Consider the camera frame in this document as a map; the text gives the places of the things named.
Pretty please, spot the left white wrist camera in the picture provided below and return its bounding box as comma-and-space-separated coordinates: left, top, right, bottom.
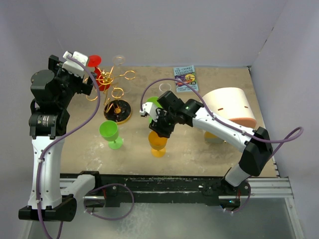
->
62, 51, 89, 77

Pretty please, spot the red wine glass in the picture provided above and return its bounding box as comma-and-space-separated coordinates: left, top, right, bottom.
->
87, 55, 109, 92

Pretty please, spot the clear wine glass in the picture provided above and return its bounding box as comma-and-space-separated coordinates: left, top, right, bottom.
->
112, 55, 131, 94
159, 83, 171, 96

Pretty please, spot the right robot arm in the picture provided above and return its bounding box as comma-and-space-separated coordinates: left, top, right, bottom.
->
140, 91, 273, 195

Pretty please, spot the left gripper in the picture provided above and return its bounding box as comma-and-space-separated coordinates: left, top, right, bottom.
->
48, 56, 95, 108

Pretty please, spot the green wine glass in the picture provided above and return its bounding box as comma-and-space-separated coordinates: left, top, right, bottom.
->
146, 97, 162, 123
99, 120, 123, 150

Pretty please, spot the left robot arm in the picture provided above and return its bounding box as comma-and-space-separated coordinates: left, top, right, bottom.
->
18, 52, 103, 222

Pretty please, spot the white round drawer box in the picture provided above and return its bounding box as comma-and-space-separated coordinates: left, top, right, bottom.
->
201, 87, 257, 145

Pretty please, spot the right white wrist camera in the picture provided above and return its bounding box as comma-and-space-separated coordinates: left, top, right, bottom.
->
140, 102, 159, 121

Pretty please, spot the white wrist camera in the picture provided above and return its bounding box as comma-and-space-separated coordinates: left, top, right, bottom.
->
62, 51, 89, 77
140, 102, 159, 121

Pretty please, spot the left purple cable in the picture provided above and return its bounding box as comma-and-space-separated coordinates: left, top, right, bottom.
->
37, 56, 135, 239

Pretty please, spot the black base frame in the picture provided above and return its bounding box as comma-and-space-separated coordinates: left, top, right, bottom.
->
59, 174, 252, 209

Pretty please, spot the clear wine glass front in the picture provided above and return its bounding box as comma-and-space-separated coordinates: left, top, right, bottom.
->
112, 55, 131, 94

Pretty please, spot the blue treehouse book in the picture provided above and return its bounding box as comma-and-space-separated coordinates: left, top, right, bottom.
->
173, 65, 199, 93

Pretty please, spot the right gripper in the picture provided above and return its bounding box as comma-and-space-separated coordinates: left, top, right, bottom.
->
149, 108, 177, 138

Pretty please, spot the clear wine glass back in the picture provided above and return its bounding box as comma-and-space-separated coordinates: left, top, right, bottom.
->
159, 83, 171, 96

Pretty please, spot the gold wine glass rack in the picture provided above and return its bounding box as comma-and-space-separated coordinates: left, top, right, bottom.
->
96, 65, 136, 124

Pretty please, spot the orange wine glass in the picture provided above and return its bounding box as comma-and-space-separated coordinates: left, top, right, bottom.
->
148, 131, 167, 157

